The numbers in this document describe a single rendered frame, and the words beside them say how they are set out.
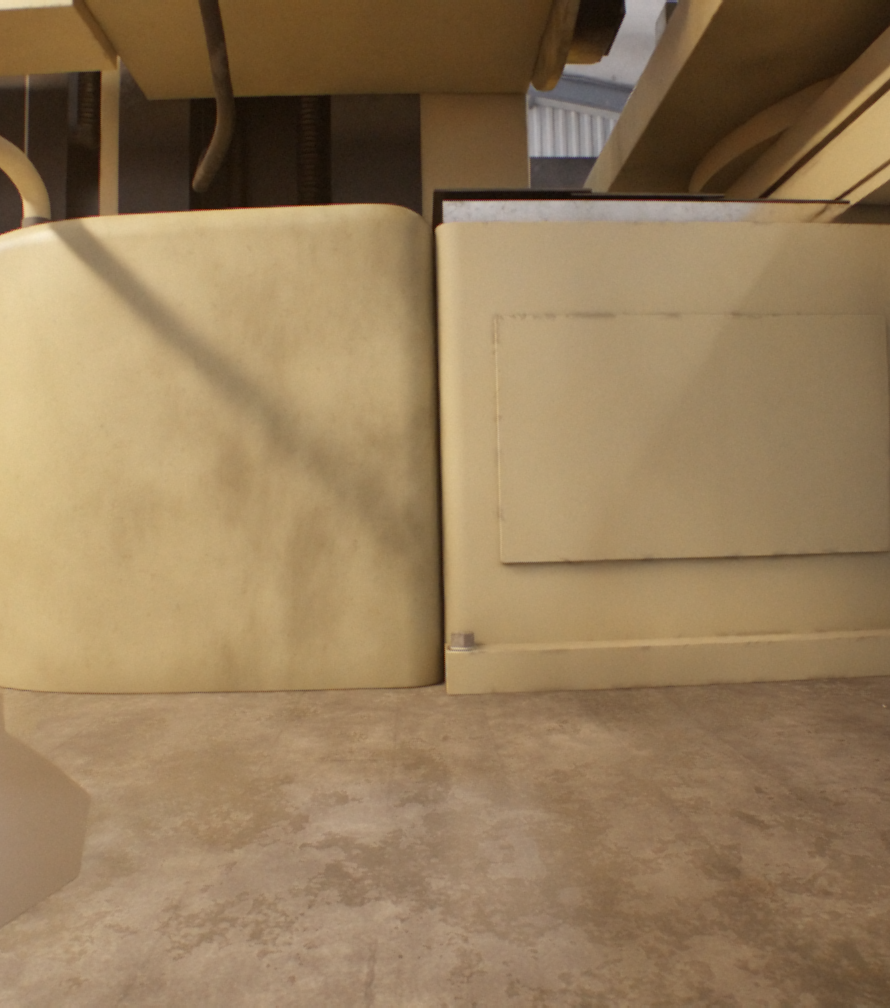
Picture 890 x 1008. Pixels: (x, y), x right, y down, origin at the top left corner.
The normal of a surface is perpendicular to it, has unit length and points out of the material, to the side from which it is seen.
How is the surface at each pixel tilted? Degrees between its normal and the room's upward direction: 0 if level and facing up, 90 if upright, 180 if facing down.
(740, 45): 180
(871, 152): 90
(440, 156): 90
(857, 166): 90
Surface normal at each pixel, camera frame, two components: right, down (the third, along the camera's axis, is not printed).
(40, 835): -0.02, -1.00
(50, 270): -0.21, 0.00
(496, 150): 0.04, 0.00
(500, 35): 0.02, 1.00
